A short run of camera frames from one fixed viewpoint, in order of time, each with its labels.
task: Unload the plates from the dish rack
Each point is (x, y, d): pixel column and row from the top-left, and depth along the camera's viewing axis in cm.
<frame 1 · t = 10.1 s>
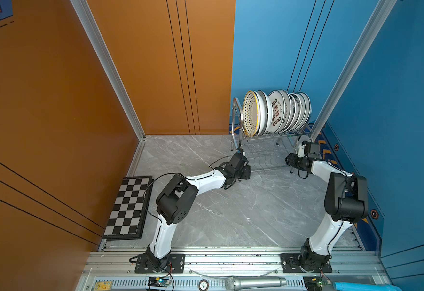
left hand: (249, 168, 94), fingers open
right hand: (292, 159, 100), fingers open
black white chessboard: (127, 217, 85), point 4 cm above the table
yellow rimmed dotted plate: (248, 117, 89), point 31 cm above the table

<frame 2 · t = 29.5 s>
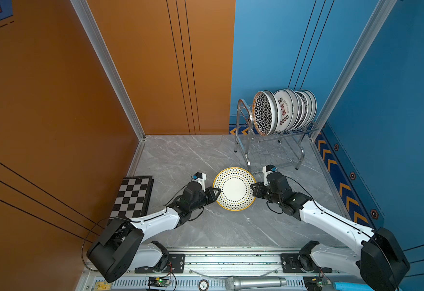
left hand: (223, 189, 83), fingers closed
right hand: (251, 185, 83), fingers closed
yellow rimmed dotted plate: (236, 193, 85), point 10 cm above the table
the other named things where they were.

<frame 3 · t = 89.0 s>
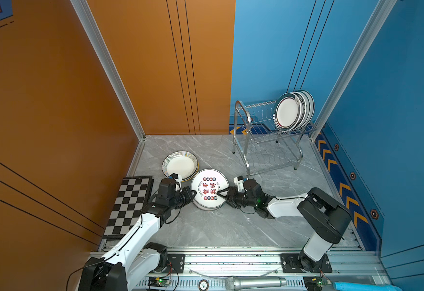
left hand: (197, 189, 84), fingers closed
right hand: (219, 196, 84), fingers open
white deep plate: (182, 162, 105), point 3 cm above the table
white red plate: (207, 183, 89), point 10 cm above the table
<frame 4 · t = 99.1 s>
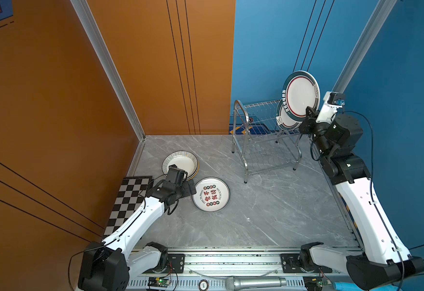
left hand: (187, 184, 85), fingers open
right hand: (310, 107, 62), fingers closed
white red plate: (212, 194, 95), on the table
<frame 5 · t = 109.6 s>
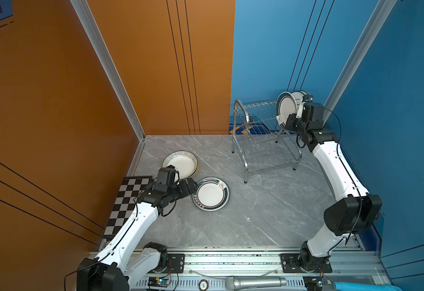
left hand: (191, 184, 82), fingers open
right hand: (293, 116, 81), fingers closed
green rimmed text plate: (212, 193, 93), point 3 cm above the table
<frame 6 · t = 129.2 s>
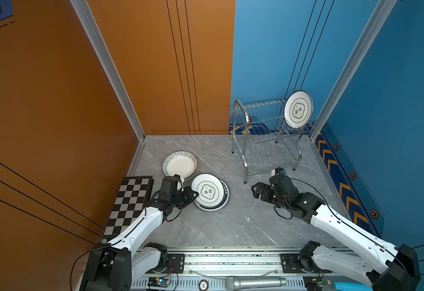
left hand: (200, 191, 85), fingers closed
right hand: (259, 190, 79), fingers open
white plate flower emblem: (210, 188, 91), point 7 cm above the table
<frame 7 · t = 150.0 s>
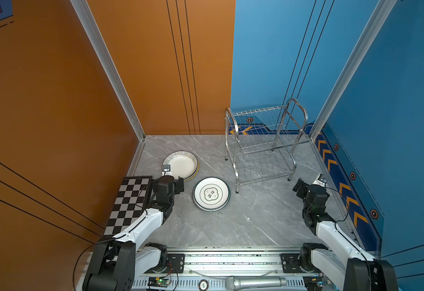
left hand: (170, 175, 89), fingers open
right hand: (309, 183, 86), fingers open
flower emblem plate: (211, 194, 91), point 4 cm above the table
